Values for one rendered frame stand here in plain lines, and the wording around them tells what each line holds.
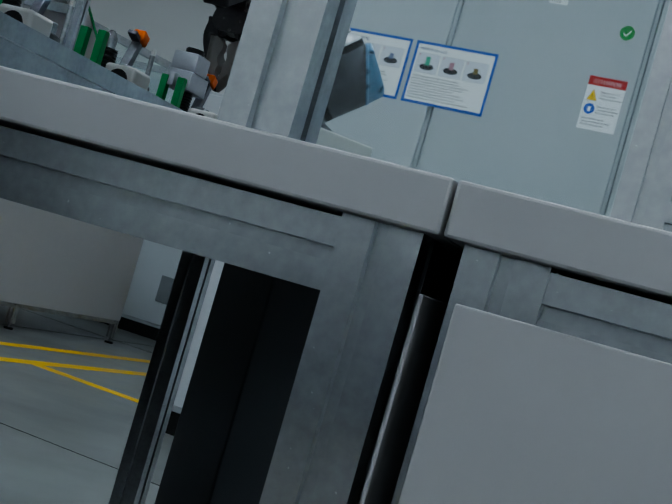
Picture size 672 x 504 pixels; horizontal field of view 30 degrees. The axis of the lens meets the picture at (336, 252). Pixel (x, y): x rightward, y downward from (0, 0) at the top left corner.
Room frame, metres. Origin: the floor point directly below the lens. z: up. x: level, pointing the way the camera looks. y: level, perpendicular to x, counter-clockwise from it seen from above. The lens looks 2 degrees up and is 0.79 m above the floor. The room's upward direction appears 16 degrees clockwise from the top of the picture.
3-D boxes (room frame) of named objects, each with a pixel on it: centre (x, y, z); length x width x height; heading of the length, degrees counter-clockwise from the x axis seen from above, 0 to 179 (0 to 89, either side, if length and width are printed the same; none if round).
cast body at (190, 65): (1.94, 0.30, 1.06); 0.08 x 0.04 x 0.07; 161
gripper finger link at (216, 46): (2.07, 0.28, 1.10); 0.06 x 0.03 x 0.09; 161
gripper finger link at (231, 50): (2.06, 0.25, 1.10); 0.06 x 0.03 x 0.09; 161
